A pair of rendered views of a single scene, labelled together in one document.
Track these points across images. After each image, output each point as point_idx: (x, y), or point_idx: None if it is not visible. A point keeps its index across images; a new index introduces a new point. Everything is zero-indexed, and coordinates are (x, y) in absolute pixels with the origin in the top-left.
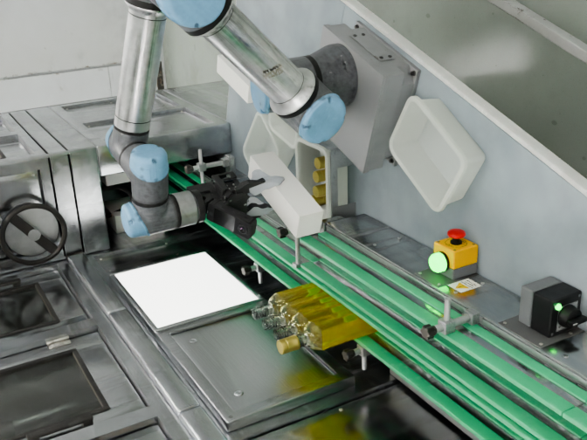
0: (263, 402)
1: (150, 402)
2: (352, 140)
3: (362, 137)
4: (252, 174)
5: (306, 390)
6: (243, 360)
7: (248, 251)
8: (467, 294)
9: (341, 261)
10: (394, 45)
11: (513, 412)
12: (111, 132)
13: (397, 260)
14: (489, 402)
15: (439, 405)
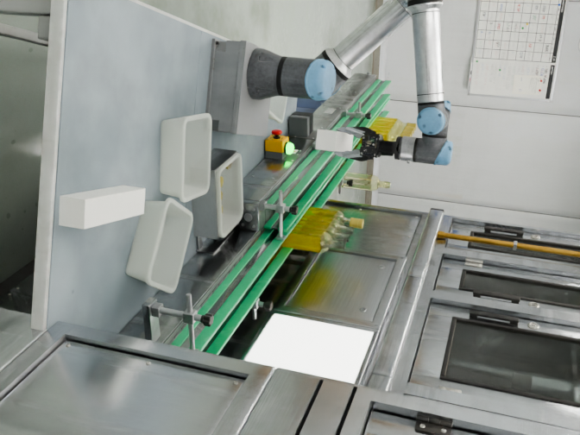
0: (377, 255)
1: (429, 298)
2: (261, 118)
3: (266, 109)
4: (353, 130)
5: (349, 249)
6: (353, 281)
7: (246, 308)
8: (298, 148)
9: (300, 186)
10: None
11: None
12: (441, 112)
13: (285, 168)
14: (342, 158)
15: (332, 191)
